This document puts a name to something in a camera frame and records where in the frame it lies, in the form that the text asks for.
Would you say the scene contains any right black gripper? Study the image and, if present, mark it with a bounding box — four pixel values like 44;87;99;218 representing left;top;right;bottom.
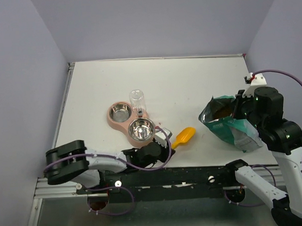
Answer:
229;87;264;130

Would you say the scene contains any green pet food bag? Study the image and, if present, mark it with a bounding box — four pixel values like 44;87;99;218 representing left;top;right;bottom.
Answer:
198;96;264;153

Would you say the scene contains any yellow plastic scoop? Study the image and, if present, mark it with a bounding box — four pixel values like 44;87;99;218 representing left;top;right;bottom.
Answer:
171;127;196;150

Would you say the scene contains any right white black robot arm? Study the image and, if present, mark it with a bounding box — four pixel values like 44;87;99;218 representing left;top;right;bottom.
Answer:
224;86;302;226

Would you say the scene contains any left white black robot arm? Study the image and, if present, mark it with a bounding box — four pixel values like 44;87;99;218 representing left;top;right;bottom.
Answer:
44;139;175;193

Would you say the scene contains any pink double pet feeder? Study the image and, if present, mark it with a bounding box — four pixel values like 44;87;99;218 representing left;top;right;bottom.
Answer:
107;101;155;148

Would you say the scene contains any front steel bowl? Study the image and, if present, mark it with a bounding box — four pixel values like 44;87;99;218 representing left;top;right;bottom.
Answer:
128;117;155;142

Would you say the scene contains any steel bowl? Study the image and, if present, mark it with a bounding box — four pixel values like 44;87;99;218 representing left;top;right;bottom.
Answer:
128;117;155;142
109;103;131;123

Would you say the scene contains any clear water bottle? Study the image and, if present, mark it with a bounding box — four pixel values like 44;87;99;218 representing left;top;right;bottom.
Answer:
129;89;146;117

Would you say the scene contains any rear steel bowl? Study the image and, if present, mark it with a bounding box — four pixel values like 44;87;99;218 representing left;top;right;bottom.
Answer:
109;103;131;123

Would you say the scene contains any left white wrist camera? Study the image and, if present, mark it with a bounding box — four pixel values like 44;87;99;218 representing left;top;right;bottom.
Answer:
154;128;172;148

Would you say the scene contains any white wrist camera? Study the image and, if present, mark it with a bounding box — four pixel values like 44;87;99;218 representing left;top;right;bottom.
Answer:
242;72;267;98
154;128;172;148

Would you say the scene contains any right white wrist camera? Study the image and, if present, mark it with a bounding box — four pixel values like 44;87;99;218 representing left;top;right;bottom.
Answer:
242;72;267;98

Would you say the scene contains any black mounting rail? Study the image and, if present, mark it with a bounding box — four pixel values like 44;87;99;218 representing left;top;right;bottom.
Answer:
77;159;247;204

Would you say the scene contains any aluminium frame extrusion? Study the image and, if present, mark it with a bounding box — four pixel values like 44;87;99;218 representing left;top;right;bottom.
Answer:
34;178;87;199

